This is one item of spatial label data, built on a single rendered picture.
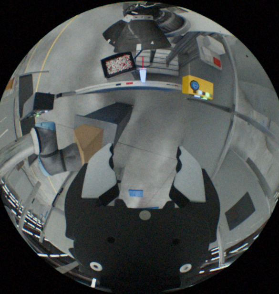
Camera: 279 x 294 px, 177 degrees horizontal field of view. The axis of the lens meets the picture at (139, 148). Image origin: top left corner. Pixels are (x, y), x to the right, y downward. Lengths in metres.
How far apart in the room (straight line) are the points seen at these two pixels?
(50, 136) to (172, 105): 1.52
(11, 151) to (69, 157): 0.31
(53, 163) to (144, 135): 1.45
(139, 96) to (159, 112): 0.39
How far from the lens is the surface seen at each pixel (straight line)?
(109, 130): 0.61
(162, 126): 1.65
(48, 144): 0.46
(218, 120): 1.03
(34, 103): 0.65
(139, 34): 0.45
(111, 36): 0.74
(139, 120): 1.60
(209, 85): 0.59
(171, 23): 0.62
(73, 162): 0.49
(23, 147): 0.43
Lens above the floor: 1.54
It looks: 60 degrees down
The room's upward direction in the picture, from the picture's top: 176 degrees counter-clockwise
